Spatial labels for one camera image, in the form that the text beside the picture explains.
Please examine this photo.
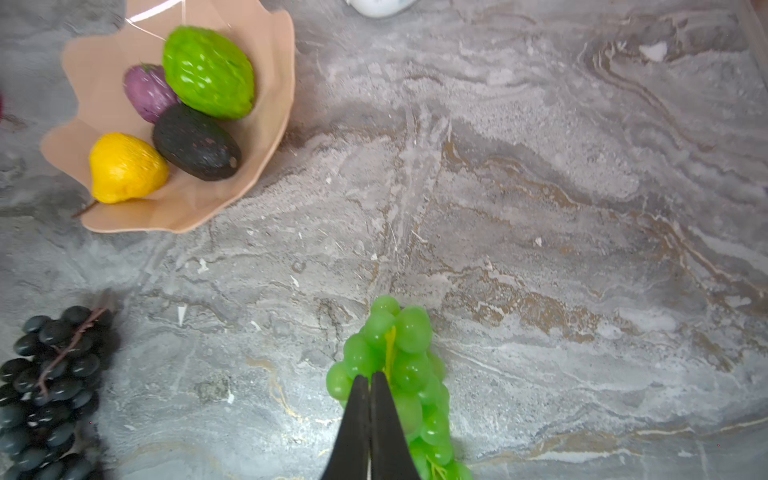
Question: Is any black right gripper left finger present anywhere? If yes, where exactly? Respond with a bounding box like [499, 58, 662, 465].
[321, 375, 371, 480]

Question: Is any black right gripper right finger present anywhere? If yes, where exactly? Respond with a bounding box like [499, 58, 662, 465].
[370, 372, 420, 480]

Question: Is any green fake grape bunch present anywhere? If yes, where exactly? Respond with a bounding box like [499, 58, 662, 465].
[326, 296, 473, 479]

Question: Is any black fake grape bunch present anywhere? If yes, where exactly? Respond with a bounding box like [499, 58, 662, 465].
[1, 305, 118, 479]

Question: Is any dark fake avocado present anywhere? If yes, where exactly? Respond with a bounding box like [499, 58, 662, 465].
[152, 104, 242, 181]

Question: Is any yellow fake lemon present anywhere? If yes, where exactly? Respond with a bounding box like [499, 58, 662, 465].
[73, 132, 170, 218]

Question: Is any green bumpy fake fruit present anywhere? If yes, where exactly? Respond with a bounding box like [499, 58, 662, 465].
[162, 26, 256, 120]

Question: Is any purple fake fruit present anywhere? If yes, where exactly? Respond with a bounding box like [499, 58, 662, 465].
[123, 63, 181, 124]

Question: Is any peach scalloped fruit bowl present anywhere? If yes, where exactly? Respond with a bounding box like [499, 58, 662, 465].
[41, 1, 296, 233]

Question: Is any white and blue clock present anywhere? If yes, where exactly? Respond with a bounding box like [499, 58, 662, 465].
[346, 0, 417, 19]

